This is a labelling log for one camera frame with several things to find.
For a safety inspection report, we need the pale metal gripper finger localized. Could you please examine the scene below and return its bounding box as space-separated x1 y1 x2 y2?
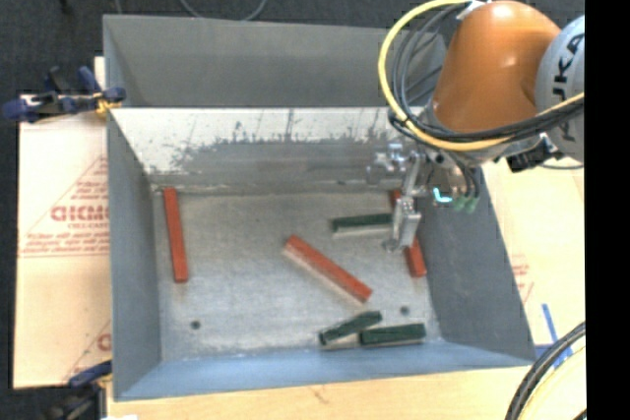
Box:
399 211 423 250
383 197 414 255

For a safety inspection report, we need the brown cardboard board, red print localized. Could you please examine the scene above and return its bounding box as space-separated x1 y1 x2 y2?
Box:
11 55 115 390

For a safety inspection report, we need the red-brown flat block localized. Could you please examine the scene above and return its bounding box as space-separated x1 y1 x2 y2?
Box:
281 233 374 308
388 188 429 279
161 186 191 284

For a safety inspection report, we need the grey metal bin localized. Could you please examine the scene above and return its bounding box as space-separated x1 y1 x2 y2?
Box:
101 13 538 402

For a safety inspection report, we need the dark green flat block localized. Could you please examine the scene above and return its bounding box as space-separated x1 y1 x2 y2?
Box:
330 211 396 240
358 322 428 350
318 310 385 351

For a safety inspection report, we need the black cylinder on white bracket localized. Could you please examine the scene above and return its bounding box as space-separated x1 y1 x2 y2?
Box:
506 136 567 173

